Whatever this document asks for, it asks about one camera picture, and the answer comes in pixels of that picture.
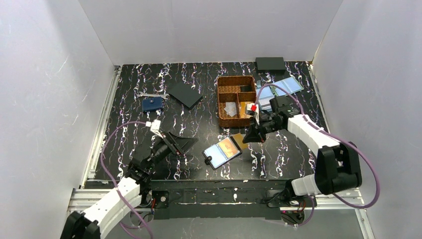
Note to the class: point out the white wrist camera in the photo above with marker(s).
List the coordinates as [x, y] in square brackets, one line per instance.
[155, 127]
[252, 110]

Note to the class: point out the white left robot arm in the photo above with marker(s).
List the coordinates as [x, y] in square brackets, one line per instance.
[96, 221]

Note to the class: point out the black flat square pad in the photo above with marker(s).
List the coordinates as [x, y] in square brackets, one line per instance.
[185, 94]

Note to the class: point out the silver metal wrench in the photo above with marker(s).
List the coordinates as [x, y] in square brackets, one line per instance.
[164, 96]

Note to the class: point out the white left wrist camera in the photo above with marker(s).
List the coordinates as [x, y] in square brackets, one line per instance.
[155, 127]

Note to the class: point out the gold VIP credit card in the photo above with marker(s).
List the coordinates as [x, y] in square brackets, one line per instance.
[238, 138]

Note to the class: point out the light blue card sleeve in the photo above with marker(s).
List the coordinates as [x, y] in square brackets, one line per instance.
[266, 95]

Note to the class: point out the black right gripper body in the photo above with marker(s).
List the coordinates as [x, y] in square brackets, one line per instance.
[259, 127]

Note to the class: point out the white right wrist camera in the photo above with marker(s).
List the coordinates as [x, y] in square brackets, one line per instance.
[252, 110]

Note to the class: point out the brown woven divided basket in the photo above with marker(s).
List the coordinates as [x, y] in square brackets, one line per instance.
[234, 89]

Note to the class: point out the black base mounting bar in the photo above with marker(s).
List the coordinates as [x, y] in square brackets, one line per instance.
[223, 199]

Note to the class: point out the silver card in basket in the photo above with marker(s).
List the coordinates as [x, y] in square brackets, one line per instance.
[230, 109]

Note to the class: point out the black leather card holder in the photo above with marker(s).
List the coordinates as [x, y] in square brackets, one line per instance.
[222, 152]

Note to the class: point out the navy blue small wallet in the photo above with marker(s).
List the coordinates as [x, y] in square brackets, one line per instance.
[152, 104]

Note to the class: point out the black rectangular box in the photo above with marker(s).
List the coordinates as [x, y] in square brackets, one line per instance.
[270, 64]

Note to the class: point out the light green card sleeve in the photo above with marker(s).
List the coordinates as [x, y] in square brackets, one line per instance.
[290, 84]

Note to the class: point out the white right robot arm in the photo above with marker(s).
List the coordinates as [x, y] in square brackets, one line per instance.
[337, 167]

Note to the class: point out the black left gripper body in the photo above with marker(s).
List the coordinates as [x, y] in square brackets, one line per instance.
[172, 144]

